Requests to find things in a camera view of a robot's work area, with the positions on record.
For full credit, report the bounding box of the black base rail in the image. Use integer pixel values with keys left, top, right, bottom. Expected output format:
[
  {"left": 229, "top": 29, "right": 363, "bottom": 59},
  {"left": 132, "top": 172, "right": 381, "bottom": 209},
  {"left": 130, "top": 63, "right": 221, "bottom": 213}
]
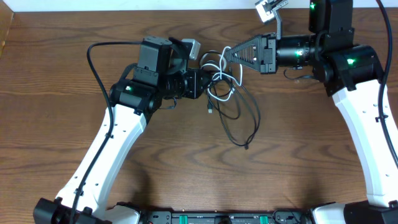
[{"left": 138, "top": 209, "right": 313, "bottom": 224}]

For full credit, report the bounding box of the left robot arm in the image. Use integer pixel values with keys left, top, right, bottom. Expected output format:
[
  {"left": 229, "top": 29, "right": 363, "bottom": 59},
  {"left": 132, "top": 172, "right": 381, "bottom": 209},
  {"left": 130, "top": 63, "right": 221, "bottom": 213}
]
[{"left": 33, "top": 36, "right": 211, "bottom": 223}]

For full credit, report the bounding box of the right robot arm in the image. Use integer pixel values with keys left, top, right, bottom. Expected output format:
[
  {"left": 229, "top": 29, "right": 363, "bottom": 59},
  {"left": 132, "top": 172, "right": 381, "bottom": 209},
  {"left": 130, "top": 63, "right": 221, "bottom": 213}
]
[{"left": 224, "top": 0, "right": 397, "bottom": 223}]

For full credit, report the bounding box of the cardboard box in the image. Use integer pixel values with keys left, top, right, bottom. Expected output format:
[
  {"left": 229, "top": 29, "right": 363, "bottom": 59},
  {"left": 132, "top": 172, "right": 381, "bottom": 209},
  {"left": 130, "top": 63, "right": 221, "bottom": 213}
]
[{"left": 0, "top": 0, "right": 14, "bottom": 55}]

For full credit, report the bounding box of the black USB cable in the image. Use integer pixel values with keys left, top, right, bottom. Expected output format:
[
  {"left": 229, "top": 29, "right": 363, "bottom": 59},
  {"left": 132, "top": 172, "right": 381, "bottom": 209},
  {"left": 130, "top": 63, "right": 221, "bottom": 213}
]
[{"left": 198, "top": 50, "right": 261, "bottom": 151}]

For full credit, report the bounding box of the white USB cable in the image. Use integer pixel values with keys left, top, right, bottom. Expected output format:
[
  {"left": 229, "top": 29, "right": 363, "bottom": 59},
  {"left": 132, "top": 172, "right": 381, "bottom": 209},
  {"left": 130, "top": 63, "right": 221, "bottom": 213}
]
[{"left": 200, "top": 45, "right": 244, "bottom": 103}]

